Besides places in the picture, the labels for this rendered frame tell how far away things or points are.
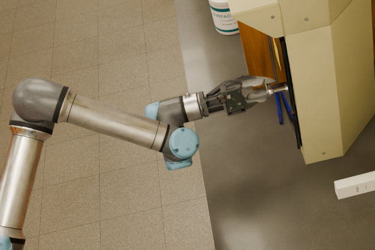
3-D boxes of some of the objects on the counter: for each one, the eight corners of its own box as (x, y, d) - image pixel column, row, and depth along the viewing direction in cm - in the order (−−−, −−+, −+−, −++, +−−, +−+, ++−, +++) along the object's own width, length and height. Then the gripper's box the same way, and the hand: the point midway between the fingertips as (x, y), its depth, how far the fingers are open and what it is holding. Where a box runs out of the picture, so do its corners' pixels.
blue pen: (278, 94, 214) (278, 91, 214) (283, 124, 204) (282, 121, 203) (275, 94, 215) (274, 91, 214) (279, 124, 204) (279, 122, 204)
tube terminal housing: (358, 73, 213) (342, -163, 161) (392, 145, 189) (385, -106, 137) (282, 92, 214) (241, -135, 163) (306, 165, 190) (268, -76, 139)
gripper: (206, 127, 179) (283, 108, 177) (197, 92, 176) (275, 72, 174) (205, 118, 187) (279, 99, 186) (196, 84, 184) (271, 65, 183)
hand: (271, 85), depth 183 cm, fingers closed, pressing on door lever
